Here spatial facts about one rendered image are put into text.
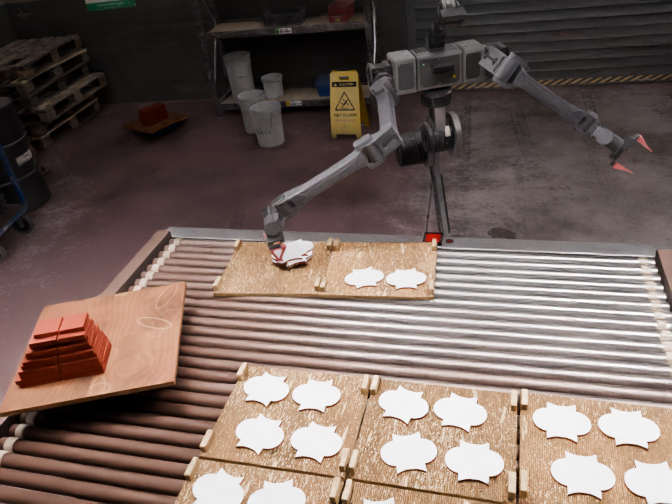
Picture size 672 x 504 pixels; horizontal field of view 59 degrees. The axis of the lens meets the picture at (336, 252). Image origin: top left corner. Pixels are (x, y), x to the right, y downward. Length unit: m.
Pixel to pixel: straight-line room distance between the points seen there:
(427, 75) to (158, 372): 1.61
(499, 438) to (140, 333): 1.14
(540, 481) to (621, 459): 0.21
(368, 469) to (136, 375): 0.74
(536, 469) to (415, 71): 1.65
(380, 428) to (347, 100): 4.35
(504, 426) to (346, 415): 0.43
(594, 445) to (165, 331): 1.29
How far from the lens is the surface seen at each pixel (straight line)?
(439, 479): 1.61
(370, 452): 1.66
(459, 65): 2.69
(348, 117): 5.75
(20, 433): 2.10
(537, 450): 1.69
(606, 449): 1.72
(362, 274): 2.24
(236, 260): 2.46
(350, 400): 1.79
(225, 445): 1.76
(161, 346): 1.97
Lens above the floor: 2.25
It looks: 33 degrees down
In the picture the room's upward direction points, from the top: 8 degrees counter-clockwise
